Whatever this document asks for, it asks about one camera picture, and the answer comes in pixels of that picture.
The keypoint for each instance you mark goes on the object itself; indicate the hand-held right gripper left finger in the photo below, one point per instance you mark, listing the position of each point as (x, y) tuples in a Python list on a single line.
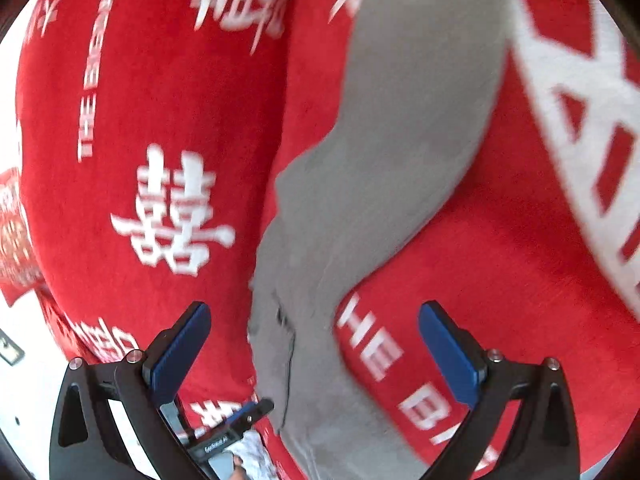
[(182, 355)]

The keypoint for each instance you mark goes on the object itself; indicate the grey knitted small garment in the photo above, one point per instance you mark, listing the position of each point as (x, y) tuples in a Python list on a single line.
[(400, 110)]

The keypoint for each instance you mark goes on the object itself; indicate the red printed blanket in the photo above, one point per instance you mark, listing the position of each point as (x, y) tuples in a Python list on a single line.
[(150, 85)]

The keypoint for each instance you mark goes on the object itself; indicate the red embroidered pillow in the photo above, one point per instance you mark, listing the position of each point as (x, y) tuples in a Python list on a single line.
[(15, 240)]

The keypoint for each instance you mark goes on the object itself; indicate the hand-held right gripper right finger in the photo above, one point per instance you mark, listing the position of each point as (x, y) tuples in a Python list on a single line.
[(450, 355)]

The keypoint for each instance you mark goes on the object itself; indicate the pale patterned bed sheet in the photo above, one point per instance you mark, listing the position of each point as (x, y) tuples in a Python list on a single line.
[(261, 455)]

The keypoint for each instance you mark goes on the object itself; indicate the white wall socket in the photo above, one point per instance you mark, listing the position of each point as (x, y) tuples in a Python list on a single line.
[(10, 349)]

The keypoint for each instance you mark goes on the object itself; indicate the person's left hand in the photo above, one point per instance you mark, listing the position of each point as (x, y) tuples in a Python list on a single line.
[(239, 471)]

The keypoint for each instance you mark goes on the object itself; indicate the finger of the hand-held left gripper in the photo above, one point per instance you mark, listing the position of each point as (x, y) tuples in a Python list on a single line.
[(237, 416)]

